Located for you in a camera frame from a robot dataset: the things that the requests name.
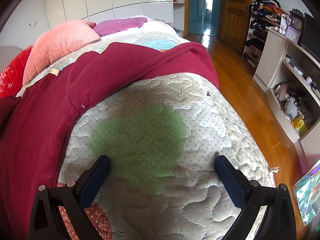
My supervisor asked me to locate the quilted patchwork bedspread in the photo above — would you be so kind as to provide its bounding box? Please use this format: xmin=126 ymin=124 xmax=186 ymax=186
xmin=15 ymin=16 xmax=278 ymax=240

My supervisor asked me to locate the red snowflake pillow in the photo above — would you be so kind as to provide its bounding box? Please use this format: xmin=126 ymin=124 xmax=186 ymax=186
xmin=0 ymin=44 xmax=34 ymax=98

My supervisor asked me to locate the pile of clothes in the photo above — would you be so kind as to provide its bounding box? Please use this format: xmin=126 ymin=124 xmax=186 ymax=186
xmin=251 ymin=0 xmax=288 ymax=22

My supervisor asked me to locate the purple pillow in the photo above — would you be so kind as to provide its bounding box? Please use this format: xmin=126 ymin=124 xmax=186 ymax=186
xmin=94 ymin=17 xmax=148 ymax=37

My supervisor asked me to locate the iridescent foil bag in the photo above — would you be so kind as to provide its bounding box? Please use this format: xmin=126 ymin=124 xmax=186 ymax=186
xmin=292 ymin=160 xmax=320 ymax=227

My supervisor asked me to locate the dark ornate clock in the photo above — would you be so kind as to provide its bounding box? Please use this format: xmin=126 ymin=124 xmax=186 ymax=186
xmin=289 ymin=9 xmax=305 ymax=30

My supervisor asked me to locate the purple clock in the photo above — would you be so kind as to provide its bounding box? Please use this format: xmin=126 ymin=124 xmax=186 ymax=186
xmin=285 ymin=26 xmax=302 ymax=43

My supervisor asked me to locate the black television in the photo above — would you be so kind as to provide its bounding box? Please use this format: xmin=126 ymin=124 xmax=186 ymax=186
xmin=300 ymin=12 xmax=320 ymax=60

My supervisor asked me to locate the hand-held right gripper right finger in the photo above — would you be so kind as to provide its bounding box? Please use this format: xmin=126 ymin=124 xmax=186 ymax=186
xmin=214 ymin=155 xmax=298 ymax=240

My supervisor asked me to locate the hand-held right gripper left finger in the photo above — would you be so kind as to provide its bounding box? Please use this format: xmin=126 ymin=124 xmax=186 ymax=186
xmin=29 ymin=155 xmax=112 ymax=240

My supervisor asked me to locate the pink ribbed pillow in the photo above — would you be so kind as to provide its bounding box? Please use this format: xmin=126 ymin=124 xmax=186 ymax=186
xmin=22 ymin=19 xmax=101 ymax=87

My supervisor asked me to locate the yellow container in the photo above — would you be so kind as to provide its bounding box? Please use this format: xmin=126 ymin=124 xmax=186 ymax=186
xmin=292 ymin=117 xmax=310 ymax=135

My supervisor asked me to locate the dark red garment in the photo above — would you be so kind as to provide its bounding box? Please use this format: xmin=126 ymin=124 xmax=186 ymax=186
xmin=0 ymin=42 xmax=220 ymax=240

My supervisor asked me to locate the grey plush toy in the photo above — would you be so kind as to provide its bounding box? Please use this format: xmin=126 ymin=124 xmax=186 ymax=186
xmin=284 ymin=100 xmax=299 ymax=119

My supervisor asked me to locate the pink plush toy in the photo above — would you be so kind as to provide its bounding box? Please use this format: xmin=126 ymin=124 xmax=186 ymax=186
xmin=275 ymin=82 xmax=293 ymax=99

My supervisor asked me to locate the black hair dryer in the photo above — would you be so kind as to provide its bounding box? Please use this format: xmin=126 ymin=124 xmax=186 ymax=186
xmin=285 ymin=86 xmax=307 ymax=105

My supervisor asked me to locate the white shelf cabinet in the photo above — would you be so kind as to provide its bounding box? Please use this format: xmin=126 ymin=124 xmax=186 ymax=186
xmin=253 ymin=26 xmax=320 ymax=173

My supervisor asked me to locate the wooden door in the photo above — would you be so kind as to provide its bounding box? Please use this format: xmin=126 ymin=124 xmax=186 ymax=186
xmin=220 ymin=0 xmax=254 ymax=53

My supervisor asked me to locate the open shoe rack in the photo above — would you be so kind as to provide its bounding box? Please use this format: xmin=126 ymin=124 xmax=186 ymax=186
xmin=242 ymin=4 xmax=282 ymax=68

